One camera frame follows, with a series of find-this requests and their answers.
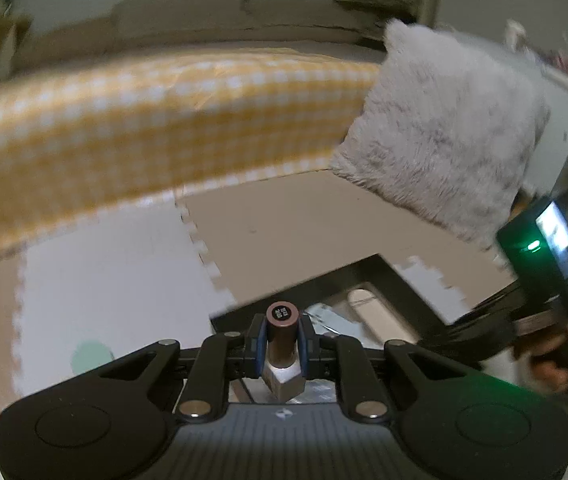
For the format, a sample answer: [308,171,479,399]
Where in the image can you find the mint green round disc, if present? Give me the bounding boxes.
[71,340,116,377]

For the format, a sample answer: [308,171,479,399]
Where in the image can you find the person's right hand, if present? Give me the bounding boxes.
[528,294,568,415]

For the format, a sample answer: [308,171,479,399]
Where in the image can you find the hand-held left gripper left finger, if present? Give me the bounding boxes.
[96,313,271,423]

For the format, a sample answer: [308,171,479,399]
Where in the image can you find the clear plastic case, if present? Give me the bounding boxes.
[308,301,367,333]

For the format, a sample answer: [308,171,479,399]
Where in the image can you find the white foam mat tile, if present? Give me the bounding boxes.
[0,195,237,480]
[395,255,505,325]

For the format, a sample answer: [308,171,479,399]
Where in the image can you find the yellow checked mattress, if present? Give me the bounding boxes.
[0,47,382,258]

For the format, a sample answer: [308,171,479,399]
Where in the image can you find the beige foam mat tile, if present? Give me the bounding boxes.
[176,169,502,306]

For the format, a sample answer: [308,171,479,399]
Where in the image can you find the black cardboard box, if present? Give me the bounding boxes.
[208,254,467,343]

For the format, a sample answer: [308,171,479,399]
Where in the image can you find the brown lipstick tube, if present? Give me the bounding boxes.
[262,302,310,402]

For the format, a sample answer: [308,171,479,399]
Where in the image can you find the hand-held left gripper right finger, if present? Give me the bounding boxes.
[296,312,485,424]

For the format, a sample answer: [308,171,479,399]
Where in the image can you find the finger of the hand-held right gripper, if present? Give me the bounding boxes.
[416,310,521,368]
[441,275,523,332]

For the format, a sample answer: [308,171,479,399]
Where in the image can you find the large fluffy grey cushion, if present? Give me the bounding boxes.
[330,17,551,252]

